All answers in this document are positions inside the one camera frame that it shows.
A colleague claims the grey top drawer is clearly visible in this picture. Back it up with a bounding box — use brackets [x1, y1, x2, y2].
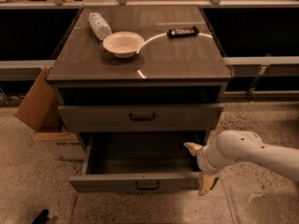
[58, 104, 223, 133]

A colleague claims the black object on floor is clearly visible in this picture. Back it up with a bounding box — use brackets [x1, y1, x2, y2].
[32, 209, 49, 224]

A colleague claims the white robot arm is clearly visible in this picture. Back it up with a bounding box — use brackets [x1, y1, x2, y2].
[184, 130, 299, 195]

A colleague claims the metal railing frame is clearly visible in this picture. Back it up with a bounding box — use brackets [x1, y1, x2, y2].
[0, 0, 299, 99]

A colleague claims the white paper bowl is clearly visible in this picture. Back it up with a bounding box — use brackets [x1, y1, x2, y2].
[103, 32, 144, 59]

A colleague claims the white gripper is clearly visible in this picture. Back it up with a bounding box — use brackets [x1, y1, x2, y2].
[184, 142, 228, 196]

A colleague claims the clear plastic water bottle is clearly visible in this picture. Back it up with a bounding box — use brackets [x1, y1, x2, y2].
[89, 12, 112, 41]

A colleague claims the grey drawer cabinet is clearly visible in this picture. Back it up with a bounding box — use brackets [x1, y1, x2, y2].
[46, 5, 234, 135]

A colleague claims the grey drawer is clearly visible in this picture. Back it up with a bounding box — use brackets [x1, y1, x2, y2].
[58, 104, 223, 133]
[69, 132, 203, 193]

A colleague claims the open cardboard box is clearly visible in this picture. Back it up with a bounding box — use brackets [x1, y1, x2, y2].
[15, 67, 85, 161]

